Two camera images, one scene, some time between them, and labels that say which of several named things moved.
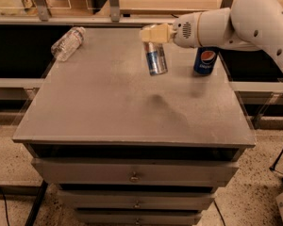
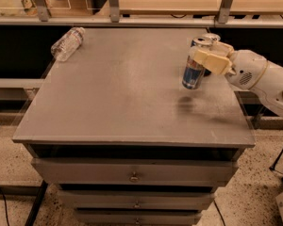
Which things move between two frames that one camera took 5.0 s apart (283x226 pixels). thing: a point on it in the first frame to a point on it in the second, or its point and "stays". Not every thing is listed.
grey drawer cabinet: x=127 y=148 stays
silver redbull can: x=157 y=57 to x=194 y=71
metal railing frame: x=114 y=17 stays
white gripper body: x=185 y=31 to x=245 y=69
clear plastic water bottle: x=67 y=45 stays
